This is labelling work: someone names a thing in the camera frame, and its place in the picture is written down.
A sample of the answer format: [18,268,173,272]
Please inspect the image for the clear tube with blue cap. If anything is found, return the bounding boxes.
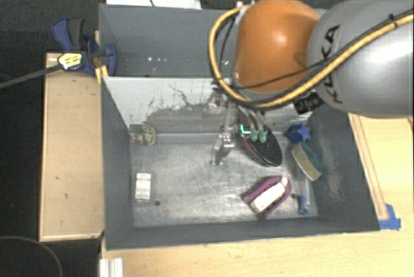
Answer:
[292,172,312,216]

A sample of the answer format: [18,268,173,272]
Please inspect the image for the grey metal bin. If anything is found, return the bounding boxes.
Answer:
[98,3,381,251]

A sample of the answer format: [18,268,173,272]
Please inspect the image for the blue star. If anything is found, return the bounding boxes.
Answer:
[285,123,313,144]

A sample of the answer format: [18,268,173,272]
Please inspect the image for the black oval mesh disc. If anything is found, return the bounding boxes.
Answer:
[238,126,284,168]

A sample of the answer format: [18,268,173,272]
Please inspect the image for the pale wood board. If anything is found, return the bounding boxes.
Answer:
[38,52,106,243]

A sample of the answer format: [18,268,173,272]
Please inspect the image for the clear plastic block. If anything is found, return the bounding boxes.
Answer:
[133,172,153,205]

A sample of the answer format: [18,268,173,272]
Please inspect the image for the yellow and green sponge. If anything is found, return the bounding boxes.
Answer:
[290,140,324,183]

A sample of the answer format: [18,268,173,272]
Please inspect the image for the purple and white case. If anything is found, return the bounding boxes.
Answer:
[240,175,293,222]

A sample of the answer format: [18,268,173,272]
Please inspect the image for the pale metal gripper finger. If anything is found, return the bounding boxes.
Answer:
[221,134,235,162]
[210,139,224,166]

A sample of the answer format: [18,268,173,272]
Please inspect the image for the clear glass jar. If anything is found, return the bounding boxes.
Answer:
[129,122,158,146]

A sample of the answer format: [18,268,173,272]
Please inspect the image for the black cylinder on white bracket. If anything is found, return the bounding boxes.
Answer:
[293,91,325,115]

